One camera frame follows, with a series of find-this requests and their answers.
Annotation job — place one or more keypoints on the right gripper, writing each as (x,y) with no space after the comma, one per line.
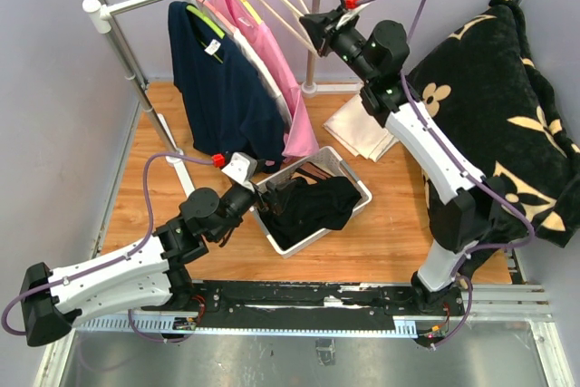
(322,27)

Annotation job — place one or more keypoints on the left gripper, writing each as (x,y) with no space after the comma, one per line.
(278,195)

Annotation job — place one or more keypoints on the black t shirt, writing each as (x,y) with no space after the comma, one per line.
(327,203)
(288,229)

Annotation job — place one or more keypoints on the metal clothes rack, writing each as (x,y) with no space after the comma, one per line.
(103,18)

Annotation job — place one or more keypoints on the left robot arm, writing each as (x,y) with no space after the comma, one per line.
(148,273)

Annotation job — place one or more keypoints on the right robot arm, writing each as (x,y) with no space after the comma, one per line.
(468,207)

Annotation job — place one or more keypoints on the pink t shirt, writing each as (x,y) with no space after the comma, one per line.
(300,140)

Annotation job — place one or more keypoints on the white t shirt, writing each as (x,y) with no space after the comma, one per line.
(265,76)

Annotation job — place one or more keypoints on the yellow hanger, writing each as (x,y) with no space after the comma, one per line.
(243,10)

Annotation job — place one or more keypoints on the navy blue t shirt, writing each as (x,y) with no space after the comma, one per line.
(227,106)

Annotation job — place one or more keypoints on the green hanger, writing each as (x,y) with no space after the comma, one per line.
(214,45)

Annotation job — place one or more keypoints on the pink white hanger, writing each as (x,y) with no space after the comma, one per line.
(212,13)

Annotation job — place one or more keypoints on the white plastic basket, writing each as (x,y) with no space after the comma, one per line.
(329,162)

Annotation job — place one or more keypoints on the folded cream cloth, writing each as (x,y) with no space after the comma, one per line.
(359,132)

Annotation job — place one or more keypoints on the black floral blanket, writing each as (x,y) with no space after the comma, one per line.
(482,89)

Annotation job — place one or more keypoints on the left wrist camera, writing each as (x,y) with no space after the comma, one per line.
(238,167)

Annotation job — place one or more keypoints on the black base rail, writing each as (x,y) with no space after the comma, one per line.
(311,306)

